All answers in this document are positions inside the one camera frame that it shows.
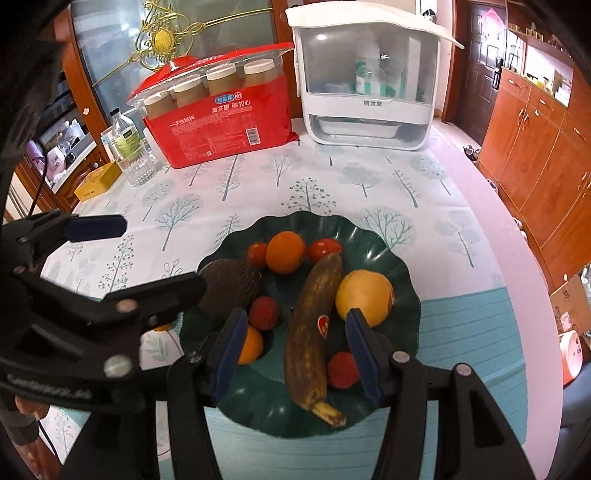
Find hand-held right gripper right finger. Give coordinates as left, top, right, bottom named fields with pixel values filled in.
left=345, top=308, right=536, bottom=480

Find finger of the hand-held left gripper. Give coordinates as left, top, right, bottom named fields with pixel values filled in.
left=14, top=271, right=207, bottom=380
left=4, top=210, right=128, bottom=265

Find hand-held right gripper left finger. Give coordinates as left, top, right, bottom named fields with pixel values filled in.
left=60, top=307, right=250, bottom=480

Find red lychee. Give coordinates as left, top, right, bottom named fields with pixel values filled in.
left=327, top=351, right=361, bottom=390
left=248, top=296, right=281, bottom=331

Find orange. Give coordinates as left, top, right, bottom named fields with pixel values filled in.
left=238, top=324, right=265, bottom=365
left=265, top=231, right=307, bottom=275

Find brown overripe banana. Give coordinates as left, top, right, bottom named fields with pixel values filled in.
left=284, top=252, right=348, bottom=428

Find large yellow citrus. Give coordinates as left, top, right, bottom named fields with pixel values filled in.
left=335, top=270, right=394, bottom=328

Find dark green wavy plate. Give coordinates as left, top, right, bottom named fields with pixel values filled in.
left=179, top=213, right=422, bottom=438

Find cherry tomato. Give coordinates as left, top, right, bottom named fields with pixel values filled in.
left=308, top=237, right=343, bottom=264
left=247, top=241, right=269, bottom=269

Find yellow cardboard box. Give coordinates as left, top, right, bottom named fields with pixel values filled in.
left=74, top=161, right=123, bottom=202

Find wooden kitchen counter cabinet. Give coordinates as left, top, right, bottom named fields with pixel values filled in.
left=14, top=152, right=112, bottom=217

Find dark avocado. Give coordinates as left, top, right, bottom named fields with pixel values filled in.
left=198, top=258, right=262, bottom=319

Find clear glass tumbler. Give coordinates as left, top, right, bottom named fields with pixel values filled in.
left=115, top=143, right=160, bottom=186

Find pink kitchen appliance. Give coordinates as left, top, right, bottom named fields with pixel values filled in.
left=44, top=145, right=70, bottom=183

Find plastic bottle with green label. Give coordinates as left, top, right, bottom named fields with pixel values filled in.
left=108, top=107, right=141, bottom=162

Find red pack of paper cups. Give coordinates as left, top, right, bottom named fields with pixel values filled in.
left=127, top=42, right=300, bottom=169

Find tree print tablecloth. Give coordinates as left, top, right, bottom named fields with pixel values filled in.
left=41, top=115, right=568, bottom=480

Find gold metal ornament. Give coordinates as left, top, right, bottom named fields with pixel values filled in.
left=92, top=0, right=208, bottom=88

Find pink and white appliance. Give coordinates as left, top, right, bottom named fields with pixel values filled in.
left=558, top=330, right=589, bottom=388

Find brown cardboard box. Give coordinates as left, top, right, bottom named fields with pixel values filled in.
left=549, top=274, right=591, bottom=335

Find white countertop storage cabinet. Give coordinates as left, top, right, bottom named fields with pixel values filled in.
left=285, top=4, right=465, bottom=149

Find dark wooden door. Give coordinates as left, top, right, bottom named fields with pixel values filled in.
left=455, top=0, right=509, bottom=146

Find black cable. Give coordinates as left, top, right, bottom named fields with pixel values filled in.
left=27, top=152, right=52, bottom=217

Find wooden wall cabinets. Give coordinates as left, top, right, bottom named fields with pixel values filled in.
left=478, top=69, right=591, bottom=287

